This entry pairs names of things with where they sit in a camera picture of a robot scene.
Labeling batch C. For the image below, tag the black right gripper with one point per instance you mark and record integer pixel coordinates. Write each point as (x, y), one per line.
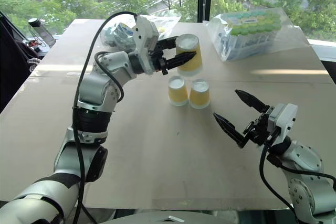
(258, 129)

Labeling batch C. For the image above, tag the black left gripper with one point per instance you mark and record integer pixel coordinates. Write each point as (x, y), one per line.
(158, 60)

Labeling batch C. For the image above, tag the yellow paper cup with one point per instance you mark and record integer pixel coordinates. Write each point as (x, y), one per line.
(193, 62)
(200, 95)
(178, 93)

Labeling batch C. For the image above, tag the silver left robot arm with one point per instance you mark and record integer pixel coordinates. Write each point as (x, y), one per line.
(95, 87)

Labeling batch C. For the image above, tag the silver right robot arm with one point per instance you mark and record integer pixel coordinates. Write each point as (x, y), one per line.
(307, 157)

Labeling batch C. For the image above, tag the plastic bag of cups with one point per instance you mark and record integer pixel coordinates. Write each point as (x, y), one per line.
(252, 33)

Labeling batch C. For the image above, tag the crumpled clear plastic bag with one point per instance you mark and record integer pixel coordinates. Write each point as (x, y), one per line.
(118, 35)

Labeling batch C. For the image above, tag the grey rounded robot torso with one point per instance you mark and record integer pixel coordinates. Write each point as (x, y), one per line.
(170, 219)

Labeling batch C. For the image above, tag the clear bottle with black cap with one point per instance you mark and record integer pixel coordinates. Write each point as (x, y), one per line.
(42, 32)

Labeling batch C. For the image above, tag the dark chair with cloth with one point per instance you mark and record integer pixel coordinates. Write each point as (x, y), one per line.
(11, 58)

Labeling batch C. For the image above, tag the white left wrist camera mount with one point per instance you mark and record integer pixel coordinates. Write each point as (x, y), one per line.
(144, 41)

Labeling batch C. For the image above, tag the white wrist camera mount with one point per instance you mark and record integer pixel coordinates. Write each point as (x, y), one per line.
(284, 119)
(144, 41)

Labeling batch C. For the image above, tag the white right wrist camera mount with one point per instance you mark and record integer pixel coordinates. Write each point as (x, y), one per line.
(284, 119)

